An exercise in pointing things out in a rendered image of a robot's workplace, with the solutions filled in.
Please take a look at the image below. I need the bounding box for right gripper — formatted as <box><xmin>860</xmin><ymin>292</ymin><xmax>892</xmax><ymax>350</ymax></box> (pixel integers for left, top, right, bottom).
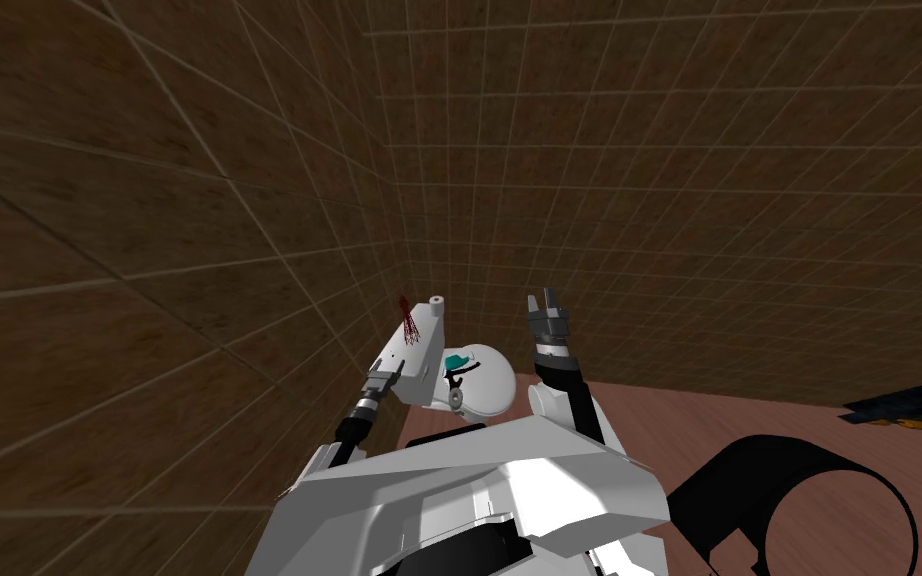
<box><xmin>526</xmin><ymin>287</ymin><xmax>572</xmax><ymax>344</ymax></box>

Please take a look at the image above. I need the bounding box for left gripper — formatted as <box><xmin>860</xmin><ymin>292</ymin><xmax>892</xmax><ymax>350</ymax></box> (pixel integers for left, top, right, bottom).
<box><xmin>364</xmin><ymin>358</ymin><xmax>408</xmax><ymax>401</ymax></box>

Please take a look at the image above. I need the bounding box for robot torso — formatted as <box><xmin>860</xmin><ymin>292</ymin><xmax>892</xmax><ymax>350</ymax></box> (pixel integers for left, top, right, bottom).
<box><xmin>244</xmin><ymin>412</ymin><xmax>672</xmax><ymax>576</ymax></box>

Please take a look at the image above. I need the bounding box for white toilet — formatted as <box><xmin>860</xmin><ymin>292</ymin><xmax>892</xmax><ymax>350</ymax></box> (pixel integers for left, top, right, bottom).
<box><xmin>383</xmin><ymin>295</ymin><xmax>519</xmax><ymax>426</ymax></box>

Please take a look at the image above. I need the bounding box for dark floor mat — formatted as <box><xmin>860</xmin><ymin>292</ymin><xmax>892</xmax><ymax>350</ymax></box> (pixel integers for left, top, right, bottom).
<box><xmin>839</xmin><ymin>373</ymin><xmax>922</xmax><ymax>438</ymax></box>

